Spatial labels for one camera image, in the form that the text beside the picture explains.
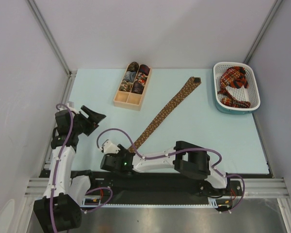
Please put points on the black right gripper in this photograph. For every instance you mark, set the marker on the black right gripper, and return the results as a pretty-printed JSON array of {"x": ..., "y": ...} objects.
[{"x": 125, "y": 150}]

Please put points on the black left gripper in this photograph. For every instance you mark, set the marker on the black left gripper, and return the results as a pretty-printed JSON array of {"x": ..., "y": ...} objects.
[{"x": 94, "y": 119}]

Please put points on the brown floral tie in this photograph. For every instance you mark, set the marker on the brown floral tie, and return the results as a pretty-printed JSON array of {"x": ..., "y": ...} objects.
[{"x": 191, "y": 84}]

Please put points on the red plaid tie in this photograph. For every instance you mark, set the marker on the red plaid tie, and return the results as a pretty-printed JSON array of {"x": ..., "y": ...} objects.
[{"x": 226, "y": 80}]

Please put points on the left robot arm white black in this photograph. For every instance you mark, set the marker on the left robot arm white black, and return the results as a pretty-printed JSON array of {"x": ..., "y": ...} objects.
[{"x": 59, "y": 208}]

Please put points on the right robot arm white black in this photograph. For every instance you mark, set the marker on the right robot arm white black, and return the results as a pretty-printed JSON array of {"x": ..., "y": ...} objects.
[{"x": 187, "y": 159}]

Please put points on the wooden compartment box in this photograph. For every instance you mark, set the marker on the wooden compartment box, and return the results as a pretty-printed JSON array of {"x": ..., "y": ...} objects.
[{"x": 129, "y": 100}]

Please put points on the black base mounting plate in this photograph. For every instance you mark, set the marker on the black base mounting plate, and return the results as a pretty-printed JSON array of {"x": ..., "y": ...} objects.
[{"x": 159, "y": 189}]

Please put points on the rolled green camouflage tie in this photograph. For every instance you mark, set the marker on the rolled green camouflage tie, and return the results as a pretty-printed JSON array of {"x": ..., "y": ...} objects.
[{"x": 125, "y": 86}]

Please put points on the rolled dark purple tie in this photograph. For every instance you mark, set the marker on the rolled dark purple tie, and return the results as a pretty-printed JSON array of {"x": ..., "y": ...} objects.
[{"x": 138, "y": 87}]

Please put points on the rolled blue grey tie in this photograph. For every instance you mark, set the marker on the rolled blue grey tie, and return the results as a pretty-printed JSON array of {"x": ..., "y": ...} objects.
[{"x": 129, "y": 76}]

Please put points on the rolled colourful patterned tie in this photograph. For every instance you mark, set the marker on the rolled colourful patterned tie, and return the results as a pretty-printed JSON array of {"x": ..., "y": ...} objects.
[{"x": 141, "y": 78}]

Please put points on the rolled camouflage tie top left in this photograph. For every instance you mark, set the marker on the rolled camouflage tie top left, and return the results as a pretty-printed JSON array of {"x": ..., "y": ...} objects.
[{"x": 133, "y": 67}]

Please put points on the rolled dark red tie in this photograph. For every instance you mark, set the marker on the rolled dark red tie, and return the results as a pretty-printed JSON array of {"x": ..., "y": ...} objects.
[{"x": 144, "y": 69}]

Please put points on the white teal plastic basket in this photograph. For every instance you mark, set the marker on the white teal plastic basket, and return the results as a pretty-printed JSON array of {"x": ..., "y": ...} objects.
[{"x": 250, "y": 94}]

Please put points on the red navy striped tie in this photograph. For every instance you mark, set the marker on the red navy striped tie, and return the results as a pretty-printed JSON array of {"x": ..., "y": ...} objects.
[{"x": 239, "y": 82}]

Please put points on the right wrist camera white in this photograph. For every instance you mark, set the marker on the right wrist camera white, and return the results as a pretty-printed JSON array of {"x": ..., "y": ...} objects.
[{"x": 108, "y": 147}]

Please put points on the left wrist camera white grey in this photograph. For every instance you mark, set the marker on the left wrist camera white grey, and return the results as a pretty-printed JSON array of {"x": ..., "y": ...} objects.
[{"x": 70, "y": 105}]

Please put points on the left aluminium side rail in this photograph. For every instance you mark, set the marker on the left aluminium side rail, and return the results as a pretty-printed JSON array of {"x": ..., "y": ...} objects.
[{"x": 61, "y": 125}]

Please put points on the left aluminium corner post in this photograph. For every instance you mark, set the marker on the left aluminium corner post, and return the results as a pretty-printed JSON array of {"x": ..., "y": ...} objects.
[{"x": 48, "y": 35}]

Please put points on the aluminium corner post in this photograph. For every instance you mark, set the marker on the aluminium corner post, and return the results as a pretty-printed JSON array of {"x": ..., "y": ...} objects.
[
  {"x": 266, "y": 24},
  {"x": 48, "y": 35}
]

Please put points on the aluminium front rail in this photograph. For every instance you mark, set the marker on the aluminium front rail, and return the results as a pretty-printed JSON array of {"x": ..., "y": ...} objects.
[{"x": 254, "y": 188}]

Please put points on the white slotted cable duct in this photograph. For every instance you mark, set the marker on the white slotted cable duct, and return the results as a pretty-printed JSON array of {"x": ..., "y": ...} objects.
[{"x": 88, "y": 203}]

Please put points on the right aluminium corner post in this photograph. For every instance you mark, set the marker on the right aluminium corner post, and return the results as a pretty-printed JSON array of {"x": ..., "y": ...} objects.
[{"x": 266, "y": 24}]

